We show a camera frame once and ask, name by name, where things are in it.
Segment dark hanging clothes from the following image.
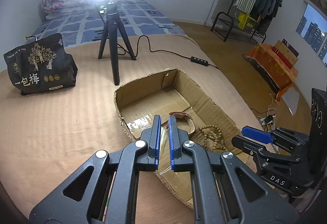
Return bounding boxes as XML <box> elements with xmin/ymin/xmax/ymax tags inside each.
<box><xmin>250</xmin><ymin>0</ymin><xmax>283</xmax><ymax>36</ymax></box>

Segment folded floral quilt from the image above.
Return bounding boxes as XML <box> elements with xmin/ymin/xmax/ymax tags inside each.
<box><xmin>40</xmin><ymin>0</ymin><xmax>93</xmax><ymax>15</ymax></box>

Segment black power cable with switch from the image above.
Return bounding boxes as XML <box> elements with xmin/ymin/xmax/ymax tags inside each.
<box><xmin>116</xmin><ymin>34</ymin><xmax>221</xmax><ymax>71</ymax></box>

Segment window with city view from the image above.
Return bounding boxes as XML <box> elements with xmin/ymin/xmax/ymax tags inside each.
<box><xmin>296</xmin><ymin>4</ymin><xmax>326</xmax><ymax>66</ymax></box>

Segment yellow black box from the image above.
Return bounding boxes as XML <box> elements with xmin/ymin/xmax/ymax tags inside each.
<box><xmin>238</xmin><ymin>12</ymin><xmax>257</xmax><ymax>29</ymax></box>

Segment brown cardboard box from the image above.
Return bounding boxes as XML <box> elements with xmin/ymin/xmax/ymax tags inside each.
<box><xmin>113</xmin><ymin>68</ymin><xmax>256</xmax><ymax>210</ymax></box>

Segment black tripod stand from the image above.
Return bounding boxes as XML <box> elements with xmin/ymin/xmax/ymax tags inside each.
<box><xmin>98</xmin><ymin>2</ymin><xmax>136</xmax><ymax>86</ymax></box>

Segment orange cloth covered box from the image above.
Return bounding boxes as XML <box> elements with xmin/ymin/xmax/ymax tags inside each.
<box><xmin>244</xmin><ymin>43</ymin><xmax>298</xmax><ymax>104</ymax></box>

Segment brown leather watch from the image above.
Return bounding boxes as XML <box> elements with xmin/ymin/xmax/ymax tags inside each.
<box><xmin>169</xmin><ymin>111</ymin><xmax>196</xmax><ymax>135</ymax></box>

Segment black clothes rack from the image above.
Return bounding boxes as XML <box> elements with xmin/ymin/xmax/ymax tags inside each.
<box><xmin>211</xmin><ymin>0</ymin><xmax>282</xmax><ymax>45</ymax></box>

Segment floor power strip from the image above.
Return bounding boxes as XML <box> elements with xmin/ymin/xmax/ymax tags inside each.
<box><xmin>257</xmin><ymin>114</ymin><xmax>275</xmax><ymax>129</ymax></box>

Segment blue checkered bed sheet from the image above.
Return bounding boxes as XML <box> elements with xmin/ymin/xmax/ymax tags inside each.
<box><xmin>27</xmin><ymin>0</ymin><xmax>186</xmax><ymax>47</ymax></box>

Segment brown wooden bead necklace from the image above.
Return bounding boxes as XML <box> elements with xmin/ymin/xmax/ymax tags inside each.
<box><xmin>195</xmin><ymin>124</ymin><xmax>227</xmax><ymax>154</ymax></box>

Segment black snack bag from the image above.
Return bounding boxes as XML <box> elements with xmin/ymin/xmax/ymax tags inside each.
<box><xmin>3</xmin><ymin>33</ymin><xmax>78</xmax><ymax>96</ymax></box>

